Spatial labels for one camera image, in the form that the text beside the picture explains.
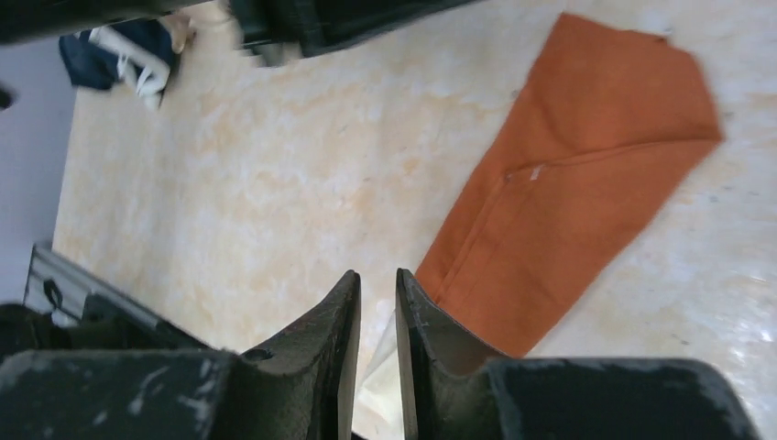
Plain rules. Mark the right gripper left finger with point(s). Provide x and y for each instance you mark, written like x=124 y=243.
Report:
x=301 y=382

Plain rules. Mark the olive beige underwear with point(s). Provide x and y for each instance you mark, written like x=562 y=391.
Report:
x=180 y=28

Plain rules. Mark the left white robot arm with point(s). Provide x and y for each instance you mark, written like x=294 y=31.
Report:
x=317 y=27

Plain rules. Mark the orange underwear white waistband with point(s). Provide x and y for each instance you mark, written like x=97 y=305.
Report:
x=607 y=125

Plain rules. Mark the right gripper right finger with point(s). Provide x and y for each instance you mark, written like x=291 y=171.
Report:
x=445 y=388

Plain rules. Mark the navy blue clothes pile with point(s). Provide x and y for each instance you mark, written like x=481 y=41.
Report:
x=135 y=53

